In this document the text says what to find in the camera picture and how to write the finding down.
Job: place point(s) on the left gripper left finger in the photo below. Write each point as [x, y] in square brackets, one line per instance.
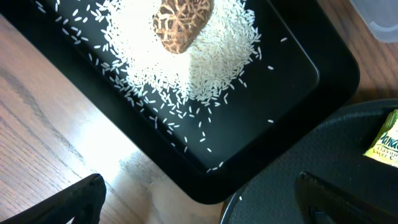
[79, 203]

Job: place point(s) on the yellow green snack wrapper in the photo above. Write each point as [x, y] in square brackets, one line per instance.
[384, 146]

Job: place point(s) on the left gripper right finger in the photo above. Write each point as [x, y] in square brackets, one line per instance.
[316, 197]

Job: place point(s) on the black rectangular tray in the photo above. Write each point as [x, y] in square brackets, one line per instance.
[306, 73]

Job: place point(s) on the clear plastic storage bin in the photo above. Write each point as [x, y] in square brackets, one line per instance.
[380, 16]

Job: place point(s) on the round black serving tray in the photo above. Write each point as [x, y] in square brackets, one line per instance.
[333, 151]

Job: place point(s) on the pile of white rice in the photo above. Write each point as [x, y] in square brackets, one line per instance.
[210, 102]

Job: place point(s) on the brown food piece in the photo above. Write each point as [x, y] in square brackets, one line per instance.
[178, 22]

